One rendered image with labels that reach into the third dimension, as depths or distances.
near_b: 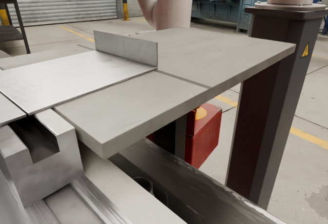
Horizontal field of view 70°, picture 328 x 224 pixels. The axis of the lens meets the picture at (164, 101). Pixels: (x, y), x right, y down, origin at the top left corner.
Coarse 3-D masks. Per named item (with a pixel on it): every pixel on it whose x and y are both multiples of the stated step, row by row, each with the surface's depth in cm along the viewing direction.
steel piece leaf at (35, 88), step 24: (96, 48) 24; (120, 48) 21; (144, 48) 19; (0, 72) 18; (24, 72) 18; (48, 72) 18; (72, 72) 18; (96, 72) 18; (120, 72) 18; (144, 72) 18; (24, 96) 14; (48, 96) 14; (72, 96) 14
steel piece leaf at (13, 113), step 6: (0, 96) 14; (0, 102) 13; (6, 102) 13; (0, 108) 13; (6, 108) 13; (12, 108) 13; (18, 108) 13; (0, 114) 12; (6, 114) 12; (12, 114) 12; (18, 114) 12; (24, 114) 12; (0, 120) 11; (6, 120) 11; (12, 120) 12
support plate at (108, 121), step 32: (160, 32) 34; (192, 32) 34; (0, 64) 20; (160, 64) 20; (192, 64) 20; (224, 64) 20; (256, 64) 20; (96, 96) 14; (128, 96) 14; (160, 96) 14; (192, 96) 14; (96, 128) 11; (128, 128) 11
